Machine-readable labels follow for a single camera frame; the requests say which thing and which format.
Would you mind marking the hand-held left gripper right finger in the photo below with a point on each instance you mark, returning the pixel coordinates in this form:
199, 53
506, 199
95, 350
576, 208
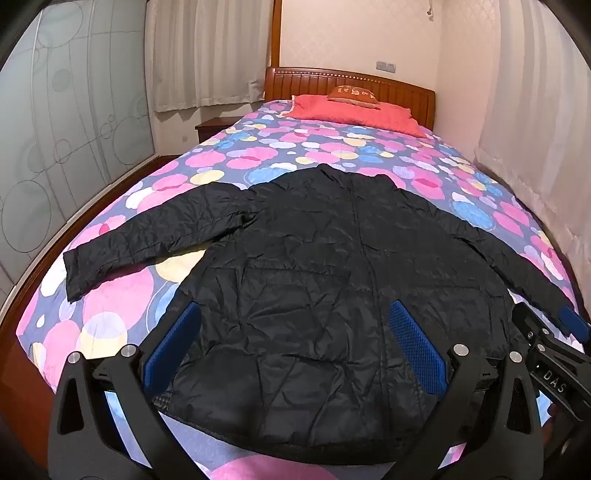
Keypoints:
415, 341

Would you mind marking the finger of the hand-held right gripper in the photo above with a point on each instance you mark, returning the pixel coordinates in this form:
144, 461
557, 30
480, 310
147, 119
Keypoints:
574, 321
531, 325

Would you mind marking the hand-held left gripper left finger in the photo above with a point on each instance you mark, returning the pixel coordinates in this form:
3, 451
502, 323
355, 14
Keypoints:
171, 341

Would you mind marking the black quilted jacket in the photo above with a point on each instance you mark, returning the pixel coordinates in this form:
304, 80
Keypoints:
300, 277

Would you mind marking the long cream curtain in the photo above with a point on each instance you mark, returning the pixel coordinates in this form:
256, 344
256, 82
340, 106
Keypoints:
535, 115

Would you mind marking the bed with colourful dotted sheet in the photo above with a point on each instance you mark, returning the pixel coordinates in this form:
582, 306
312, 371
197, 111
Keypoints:
323, 147

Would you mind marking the wooden nightstand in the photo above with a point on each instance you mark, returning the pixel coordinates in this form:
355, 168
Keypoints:
214, 128

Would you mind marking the frosted circle-pattern wardrobe door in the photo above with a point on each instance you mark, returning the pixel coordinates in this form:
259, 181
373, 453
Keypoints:
69, 138

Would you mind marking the red pillow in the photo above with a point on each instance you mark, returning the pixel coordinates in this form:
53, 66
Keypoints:
351, 114

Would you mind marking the orange embroidered cushion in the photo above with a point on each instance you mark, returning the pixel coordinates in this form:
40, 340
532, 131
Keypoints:
353, 94

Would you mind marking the wooden headboard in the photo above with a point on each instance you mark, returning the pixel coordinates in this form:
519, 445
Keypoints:
304, 83

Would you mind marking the short cream curtain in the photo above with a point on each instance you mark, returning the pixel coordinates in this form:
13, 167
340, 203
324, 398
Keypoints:
207, 50

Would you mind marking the white wall socket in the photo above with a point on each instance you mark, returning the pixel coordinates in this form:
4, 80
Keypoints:
386, 66

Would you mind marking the vertical wooden post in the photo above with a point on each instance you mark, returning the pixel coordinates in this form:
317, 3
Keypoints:
277, 32

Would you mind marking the white wall hook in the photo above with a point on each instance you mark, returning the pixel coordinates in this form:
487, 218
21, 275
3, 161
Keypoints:
431, 9

